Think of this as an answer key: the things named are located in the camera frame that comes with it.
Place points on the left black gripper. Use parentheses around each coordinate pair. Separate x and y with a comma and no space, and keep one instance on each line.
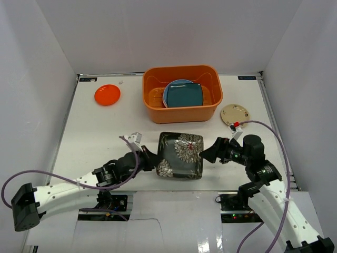
(145,159)

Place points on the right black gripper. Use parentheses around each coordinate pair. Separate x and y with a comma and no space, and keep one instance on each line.
(219,149)

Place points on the black floral square plate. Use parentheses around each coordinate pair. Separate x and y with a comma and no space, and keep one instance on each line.
(180,153)

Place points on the teal square plate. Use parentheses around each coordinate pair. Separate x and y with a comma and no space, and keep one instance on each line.
(184,95)

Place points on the blue round plate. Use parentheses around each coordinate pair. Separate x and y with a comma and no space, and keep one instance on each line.
(165,93)

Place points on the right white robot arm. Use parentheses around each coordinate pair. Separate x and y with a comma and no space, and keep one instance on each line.
(268,196)

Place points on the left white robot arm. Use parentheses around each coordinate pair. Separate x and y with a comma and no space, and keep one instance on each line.
(31,204)

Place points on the orange plastic bin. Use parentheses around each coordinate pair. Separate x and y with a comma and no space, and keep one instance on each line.
(156,79)

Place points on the beige floral round plate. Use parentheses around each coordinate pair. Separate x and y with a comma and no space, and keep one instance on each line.
(232,113)

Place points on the orange round plate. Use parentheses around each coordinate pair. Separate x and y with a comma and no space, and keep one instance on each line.
(107,95)

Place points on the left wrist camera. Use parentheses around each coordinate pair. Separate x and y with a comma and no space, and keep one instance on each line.
(133,141)

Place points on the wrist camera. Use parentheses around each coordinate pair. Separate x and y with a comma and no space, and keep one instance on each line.
(236,130)
(133,141)

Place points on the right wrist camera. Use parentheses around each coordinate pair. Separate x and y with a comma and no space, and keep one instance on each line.
(236,130)

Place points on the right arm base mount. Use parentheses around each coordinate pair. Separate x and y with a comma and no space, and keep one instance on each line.
(234,211)

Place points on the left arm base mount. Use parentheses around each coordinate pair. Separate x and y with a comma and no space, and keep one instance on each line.
(109,208)

